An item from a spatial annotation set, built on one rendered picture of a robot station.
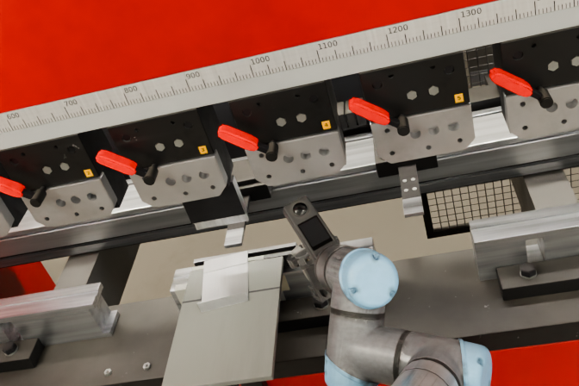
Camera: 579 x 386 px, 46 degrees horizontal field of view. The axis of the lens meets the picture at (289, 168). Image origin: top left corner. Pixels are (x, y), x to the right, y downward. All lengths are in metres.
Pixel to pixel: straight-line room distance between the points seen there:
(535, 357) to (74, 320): 0.86
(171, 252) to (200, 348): 1.94
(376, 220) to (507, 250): 1.63
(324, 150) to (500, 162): 0.49
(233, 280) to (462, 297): 0.41
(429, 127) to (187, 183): 0.40
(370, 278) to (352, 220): 1.97
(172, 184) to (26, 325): 0.50
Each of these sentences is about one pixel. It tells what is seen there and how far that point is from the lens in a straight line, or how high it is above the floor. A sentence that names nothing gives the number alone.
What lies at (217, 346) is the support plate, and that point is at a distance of 1.14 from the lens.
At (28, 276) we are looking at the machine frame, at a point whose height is 0.62.
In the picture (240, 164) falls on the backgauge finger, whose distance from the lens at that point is 1.46.
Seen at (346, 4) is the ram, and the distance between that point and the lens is 0.96.
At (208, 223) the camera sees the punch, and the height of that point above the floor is 1.09.
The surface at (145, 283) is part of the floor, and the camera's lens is 2.98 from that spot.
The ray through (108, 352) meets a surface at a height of 0.88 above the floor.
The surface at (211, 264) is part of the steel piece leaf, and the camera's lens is 1.28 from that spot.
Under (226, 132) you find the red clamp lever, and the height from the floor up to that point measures 1.31.
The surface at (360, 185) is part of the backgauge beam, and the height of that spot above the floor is 0.94.
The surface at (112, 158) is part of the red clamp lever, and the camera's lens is 1.09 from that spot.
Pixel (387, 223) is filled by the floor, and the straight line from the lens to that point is 2.80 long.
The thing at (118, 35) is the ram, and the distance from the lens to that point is 1.02.
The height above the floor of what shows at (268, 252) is 0.99.
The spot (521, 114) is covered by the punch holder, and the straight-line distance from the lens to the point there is 1.06.
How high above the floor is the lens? 1.79
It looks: 33 degrees down
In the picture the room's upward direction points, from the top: 18 degrees counter-clockwise
